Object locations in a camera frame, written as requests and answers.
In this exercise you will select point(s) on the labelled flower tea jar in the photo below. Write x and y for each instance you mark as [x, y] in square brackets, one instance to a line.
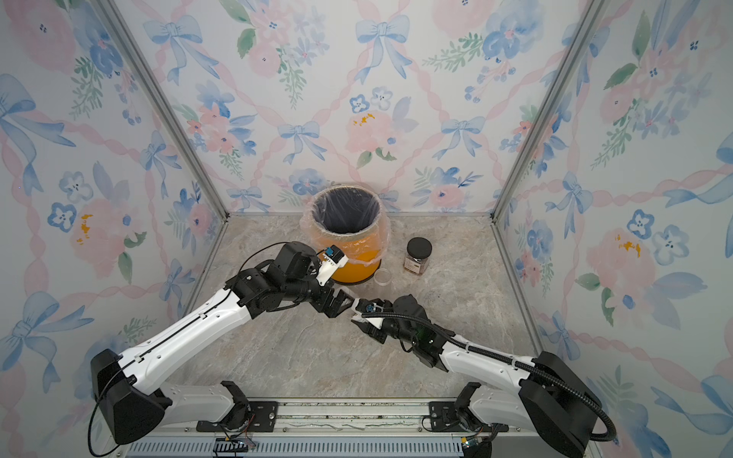
[418, 252]

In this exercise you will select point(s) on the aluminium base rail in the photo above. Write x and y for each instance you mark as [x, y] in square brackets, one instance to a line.
[344, 428]

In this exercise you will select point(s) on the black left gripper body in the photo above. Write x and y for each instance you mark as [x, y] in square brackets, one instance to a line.
[322, 296]

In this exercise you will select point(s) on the clear plastic bin liner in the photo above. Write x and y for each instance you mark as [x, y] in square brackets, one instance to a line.
[346, 240]

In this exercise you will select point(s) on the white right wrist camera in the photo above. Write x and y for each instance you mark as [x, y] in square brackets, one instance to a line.
[369, 319]

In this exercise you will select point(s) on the clear jar with dried roses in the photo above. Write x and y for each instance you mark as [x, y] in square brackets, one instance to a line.
[382, 277]

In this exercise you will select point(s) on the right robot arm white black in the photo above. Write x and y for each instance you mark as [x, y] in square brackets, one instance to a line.
[541, 394]

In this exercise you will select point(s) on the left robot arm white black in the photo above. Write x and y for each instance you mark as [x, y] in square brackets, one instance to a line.
[131, 388]

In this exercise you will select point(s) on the orange trash bin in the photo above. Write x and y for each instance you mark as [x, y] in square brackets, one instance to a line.
[349, 240]

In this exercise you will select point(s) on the white-lidded flower tea jar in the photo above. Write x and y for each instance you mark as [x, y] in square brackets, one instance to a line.
[362, 306]

